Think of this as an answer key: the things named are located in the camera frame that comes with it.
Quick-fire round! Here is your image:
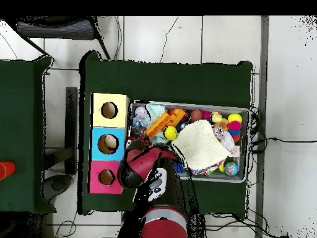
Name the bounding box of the black upright panel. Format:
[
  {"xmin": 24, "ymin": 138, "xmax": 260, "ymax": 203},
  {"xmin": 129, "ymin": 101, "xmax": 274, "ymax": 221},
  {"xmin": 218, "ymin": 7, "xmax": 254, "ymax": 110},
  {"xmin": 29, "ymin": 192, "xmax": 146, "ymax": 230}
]
[{"xmin": 64, "ymin": 86, "xmax": 78, "ymax": 175}]

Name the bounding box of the globe print ball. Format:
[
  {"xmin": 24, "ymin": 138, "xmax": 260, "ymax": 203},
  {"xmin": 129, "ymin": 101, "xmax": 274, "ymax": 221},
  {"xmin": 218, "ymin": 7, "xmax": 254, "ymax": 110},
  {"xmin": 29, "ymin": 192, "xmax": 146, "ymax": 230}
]
[{"xmin": 224, "ymin": 161, "xmax": 239, "ymax": 176}]

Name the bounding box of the orange cup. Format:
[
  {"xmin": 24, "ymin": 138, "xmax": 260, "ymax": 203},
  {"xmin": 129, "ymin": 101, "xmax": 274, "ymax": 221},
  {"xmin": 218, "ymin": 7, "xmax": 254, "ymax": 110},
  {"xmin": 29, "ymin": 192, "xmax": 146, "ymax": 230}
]
[{"xmin": 0, "ymin": 161, "xmax": 16, "ymax": 181}]

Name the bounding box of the black chair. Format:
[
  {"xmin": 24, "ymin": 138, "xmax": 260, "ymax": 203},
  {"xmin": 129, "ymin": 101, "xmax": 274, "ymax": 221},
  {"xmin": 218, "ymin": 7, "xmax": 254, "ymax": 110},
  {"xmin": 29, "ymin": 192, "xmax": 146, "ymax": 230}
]
[{"xmin": 9, "ymin": 15, "xmax": 111, "ymax": 60}]

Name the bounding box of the dark green side table cloth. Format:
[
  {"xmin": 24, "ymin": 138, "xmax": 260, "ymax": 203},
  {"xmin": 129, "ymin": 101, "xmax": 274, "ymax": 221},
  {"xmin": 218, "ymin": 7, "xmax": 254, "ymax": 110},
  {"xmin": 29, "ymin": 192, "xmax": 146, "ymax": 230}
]
[{"xmin": 0, "ymin": 55, "xmax": 57, "ymax": 214}]

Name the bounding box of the cream knitted cloth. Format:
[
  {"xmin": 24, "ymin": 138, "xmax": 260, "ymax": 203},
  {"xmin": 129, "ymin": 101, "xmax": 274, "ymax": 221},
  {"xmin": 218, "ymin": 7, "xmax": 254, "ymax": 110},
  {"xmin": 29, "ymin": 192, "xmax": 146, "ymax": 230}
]
[{"xmin": 172, "ymin": 119, "xmax": 233, "ymax": 170}]

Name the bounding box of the yellow smiley ball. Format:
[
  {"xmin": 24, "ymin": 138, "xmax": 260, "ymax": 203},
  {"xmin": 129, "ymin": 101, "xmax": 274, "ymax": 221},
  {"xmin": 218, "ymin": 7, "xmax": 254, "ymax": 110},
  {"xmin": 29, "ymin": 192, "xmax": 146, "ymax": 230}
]
[{"xmin": 163, "ymin": 125, "xmax": 178, "ymax": 141}]

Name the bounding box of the black cable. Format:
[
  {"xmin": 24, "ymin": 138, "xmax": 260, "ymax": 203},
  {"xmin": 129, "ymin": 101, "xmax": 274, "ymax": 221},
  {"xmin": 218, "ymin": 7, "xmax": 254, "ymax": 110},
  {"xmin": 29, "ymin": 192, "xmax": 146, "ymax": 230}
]
[{"xmin": 248, "ymin": 136, "xmax": 317, "ymax": 153}]

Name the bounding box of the wooden box with three holes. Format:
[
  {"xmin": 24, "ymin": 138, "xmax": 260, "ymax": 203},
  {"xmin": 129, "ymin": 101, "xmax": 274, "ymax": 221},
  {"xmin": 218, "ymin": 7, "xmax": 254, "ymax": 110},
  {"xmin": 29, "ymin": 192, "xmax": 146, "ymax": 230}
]
[{"xmin": 87, "ymin": 92, "xmax": 131, "ymax": 195}]

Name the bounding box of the shallow wire mesh bin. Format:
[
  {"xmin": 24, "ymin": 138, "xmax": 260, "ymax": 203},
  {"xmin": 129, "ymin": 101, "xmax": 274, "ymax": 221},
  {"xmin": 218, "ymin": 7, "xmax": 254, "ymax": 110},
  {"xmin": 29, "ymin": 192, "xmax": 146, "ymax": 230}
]
[{"xmin": 125, "ymin": 99, "xmax": 251, "ymax": 183}]

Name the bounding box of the crushed clear plastic bottle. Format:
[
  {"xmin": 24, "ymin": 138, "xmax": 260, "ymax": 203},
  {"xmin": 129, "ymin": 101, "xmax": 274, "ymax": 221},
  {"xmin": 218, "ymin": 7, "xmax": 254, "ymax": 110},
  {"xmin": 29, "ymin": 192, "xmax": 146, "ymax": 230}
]
[{"xmin": 132, "ymin": 105, "xmax": 150, "ymax": 128}]

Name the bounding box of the grey round base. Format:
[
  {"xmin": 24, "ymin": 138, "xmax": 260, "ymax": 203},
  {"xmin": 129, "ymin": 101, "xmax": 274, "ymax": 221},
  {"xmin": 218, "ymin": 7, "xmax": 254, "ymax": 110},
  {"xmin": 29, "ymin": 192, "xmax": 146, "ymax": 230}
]
[{"xmin": 41, "ymin": 174, "xmax": 73, "ymax": 201}]

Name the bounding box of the light blue knitted cloth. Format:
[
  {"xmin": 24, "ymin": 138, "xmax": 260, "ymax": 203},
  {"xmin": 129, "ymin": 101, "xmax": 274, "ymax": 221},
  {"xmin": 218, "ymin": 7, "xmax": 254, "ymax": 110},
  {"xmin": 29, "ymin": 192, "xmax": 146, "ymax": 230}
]
[{"xmin": 146, "ymin": 104, "xmax": 170, "ymax": 146}]

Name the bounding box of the orange toy building brick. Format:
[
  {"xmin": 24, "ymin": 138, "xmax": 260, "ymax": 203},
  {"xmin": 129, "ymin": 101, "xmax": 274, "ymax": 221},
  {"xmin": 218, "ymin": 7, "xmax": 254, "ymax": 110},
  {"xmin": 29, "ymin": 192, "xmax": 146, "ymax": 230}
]
[{"xmin": 145, "ymin": 108, "xmax": 186, "ymax": 138}]

